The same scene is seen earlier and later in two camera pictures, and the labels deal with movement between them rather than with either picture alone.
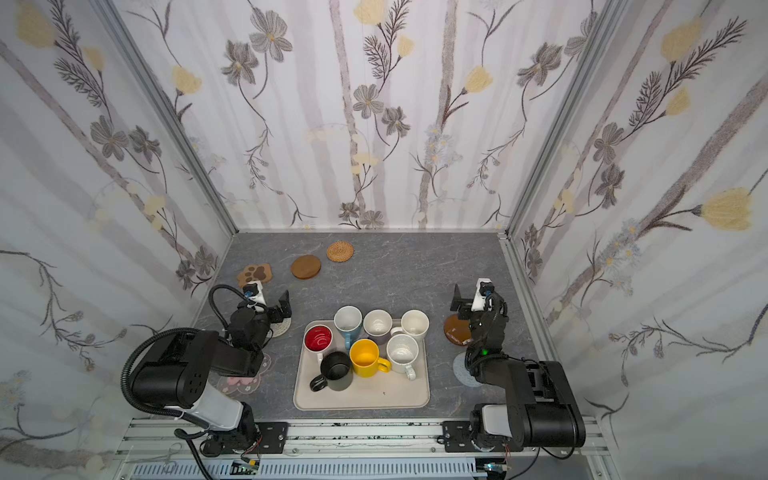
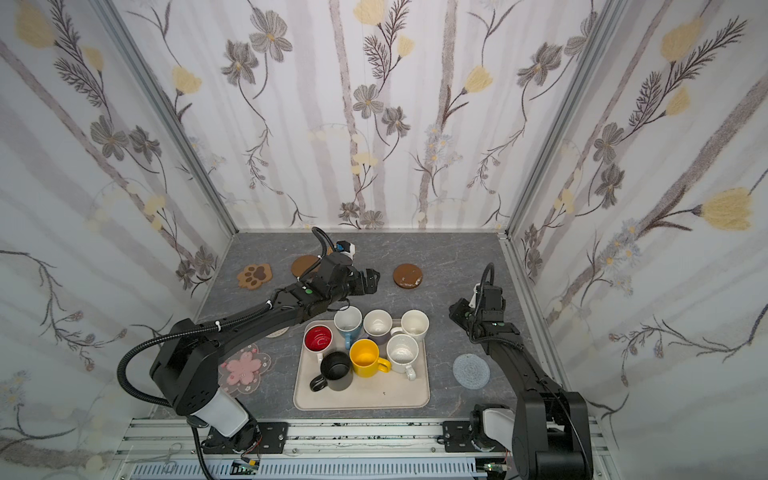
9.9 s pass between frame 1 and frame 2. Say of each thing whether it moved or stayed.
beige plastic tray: stayed
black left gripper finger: moved
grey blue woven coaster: stayed
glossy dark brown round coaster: moved
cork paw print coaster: stayed
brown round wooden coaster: stayed
